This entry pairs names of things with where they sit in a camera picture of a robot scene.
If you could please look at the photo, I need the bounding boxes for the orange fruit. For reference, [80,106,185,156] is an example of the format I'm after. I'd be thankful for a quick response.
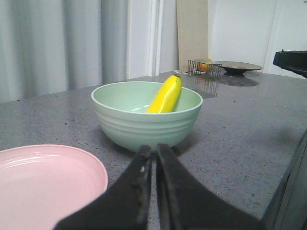
[200,57,213,72]

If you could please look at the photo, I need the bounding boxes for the grey curtain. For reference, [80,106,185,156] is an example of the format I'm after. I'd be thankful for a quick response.
[0,0,128,102]

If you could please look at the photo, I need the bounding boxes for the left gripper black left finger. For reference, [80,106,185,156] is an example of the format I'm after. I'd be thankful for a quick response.
[54,145,152,230]

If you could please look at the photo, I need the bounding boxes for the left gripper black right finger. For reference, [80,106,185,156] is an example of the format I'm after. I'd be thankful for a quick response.
[156,144,264,230]

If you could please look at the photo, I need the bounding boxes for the pink plate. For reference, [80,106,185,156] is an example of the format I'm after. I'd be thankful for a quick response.
[0,144,108,230]

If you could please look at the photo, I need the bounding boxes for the metal wire rack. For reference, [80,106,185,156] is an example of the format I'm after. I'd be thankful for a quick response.
[187,59,222,76]

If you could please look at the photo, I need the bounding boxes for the dark shallow dish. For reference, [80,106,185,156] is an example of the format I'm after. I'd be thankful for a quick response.
[213,61,262,76]

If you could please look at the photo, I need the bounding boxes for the green bowl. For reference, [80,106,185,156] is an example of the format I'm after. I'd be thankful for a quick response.
[91,81,203,152]

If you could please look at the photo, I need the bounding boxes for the black object at right edge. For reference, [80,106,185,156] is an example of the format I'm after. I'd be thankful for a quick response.
[273,50,307,78]

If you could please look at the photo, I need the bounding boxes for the yellow banana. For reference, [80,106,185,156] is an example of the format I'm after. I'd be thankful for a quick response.
[146,75,182,113]

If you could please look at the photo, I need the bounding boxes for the wooden cutting board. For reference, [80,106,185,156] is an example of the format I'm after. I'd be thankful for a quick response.
[177,0,209,72]

